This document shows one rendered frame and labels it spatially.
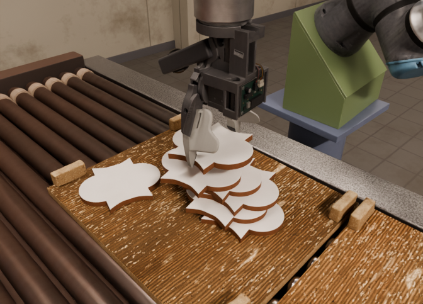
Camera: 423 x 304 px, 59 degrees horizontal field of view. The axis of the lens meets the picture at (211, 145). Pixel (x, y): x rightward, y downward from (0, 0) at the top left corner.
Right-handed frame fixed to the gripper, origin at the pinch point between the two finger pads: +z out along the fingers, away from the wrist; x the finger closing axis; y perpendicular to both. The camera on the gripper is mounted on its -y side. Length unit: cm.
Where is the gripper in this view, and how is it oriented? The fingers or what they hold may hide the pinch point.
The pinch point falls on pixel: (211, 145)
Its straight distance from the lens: 59.7
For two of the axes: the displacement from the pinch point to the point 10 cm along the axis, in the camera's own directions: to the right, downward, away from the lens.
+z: 0.0, 8.3, 5.5
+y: 7.7, 3.5, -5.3
